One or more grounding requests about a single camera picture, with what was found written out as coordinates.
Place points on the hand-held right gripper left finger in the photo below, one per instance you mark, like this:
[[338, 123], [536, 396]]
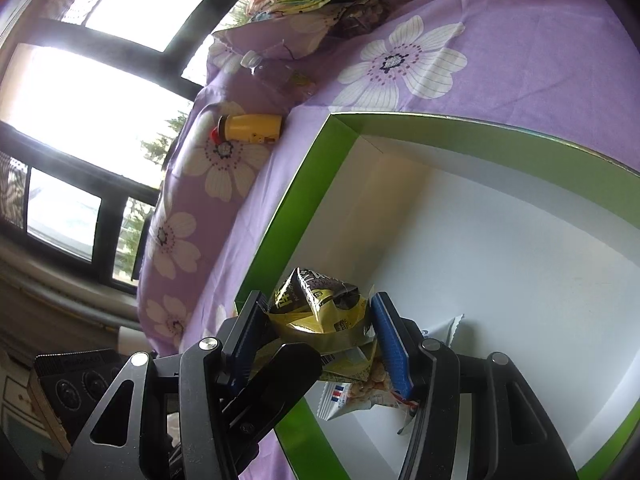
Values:
[[245, 340]]

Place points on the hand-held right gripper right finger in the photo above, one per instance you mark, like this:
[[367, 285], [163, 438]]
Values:
[[392, 350]]

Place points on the white and blue snack packet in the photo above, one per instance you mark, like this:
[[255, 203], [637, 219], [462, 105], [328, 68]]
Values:
[[360, 392]]

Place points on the yellow snack packet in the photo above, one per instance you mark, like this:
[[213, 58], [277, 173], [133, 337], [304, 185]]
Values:
[[320, 320]]

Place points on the green cardboard box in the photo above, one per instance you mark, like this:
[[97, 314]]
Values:
[[500, 260]]

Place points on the purple floral pillow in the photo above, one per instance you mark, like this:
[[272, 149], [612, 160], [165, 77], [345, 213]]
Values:
[[190, 200]]

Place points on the yellow bottle with red cap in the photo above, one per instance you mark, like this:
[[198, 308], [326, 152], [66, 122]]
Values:
[[250, 127]]

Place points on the clear water bottle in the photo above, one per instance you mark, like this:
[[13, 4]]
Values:
[[280, 72]]

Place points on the dark crinkled packet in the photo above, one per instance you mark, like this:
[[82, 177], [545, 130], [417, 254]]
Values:
[[357, 17]]

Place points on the black window frame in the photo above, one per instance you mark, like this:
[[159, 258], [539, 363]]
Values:
[[107, 230]]

